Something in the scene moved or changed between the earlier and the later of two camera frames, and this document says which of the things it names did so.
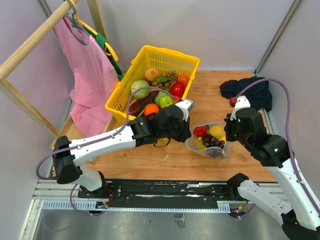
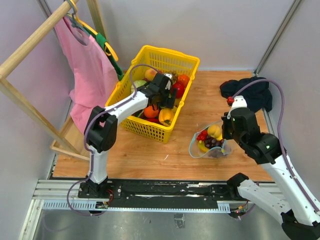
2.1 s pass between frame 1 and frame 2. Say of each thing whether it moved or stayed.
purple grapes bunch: stayed
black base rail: stayed
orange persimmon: stayed
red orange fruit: moved
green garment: stayed
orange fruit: stayed
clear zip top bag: moved
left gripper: moved
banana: moved
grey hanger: stayed
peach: stayed
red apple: stayed
